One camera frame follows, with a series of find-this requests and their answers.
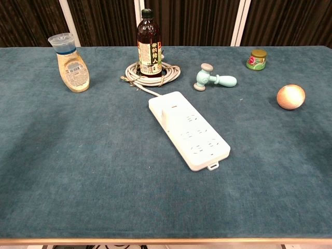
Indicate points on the green jar gold lid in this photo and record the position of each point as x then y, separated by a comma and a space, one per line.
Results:
256, 62

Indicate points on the teal toy hammer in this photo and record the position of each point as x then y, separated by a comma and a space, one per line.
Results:
205, 77

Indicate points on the peach round ball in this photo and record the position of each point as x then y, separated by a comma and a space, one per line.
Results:
290, 97

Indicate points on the teal tablecloth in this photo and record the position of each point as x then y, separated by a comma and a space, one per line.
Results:
77, 155

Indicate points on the inverted beige sauce bottle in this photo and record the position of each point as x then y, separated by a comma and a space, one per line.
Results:
75, 77

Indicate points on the white power strip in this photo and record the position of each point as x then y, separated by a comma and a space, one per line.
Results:
202, 145

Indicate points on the dark vinegar bottle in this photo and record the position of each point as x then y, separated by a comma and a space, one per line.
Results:
149, 33

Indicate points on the white plastic device casing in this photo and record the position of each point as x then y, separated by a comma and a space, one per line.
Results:
169, 114

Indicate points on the white partition frame post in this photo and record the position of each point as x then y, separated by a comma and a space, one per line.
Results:
240, 23
70, 26
137, 26

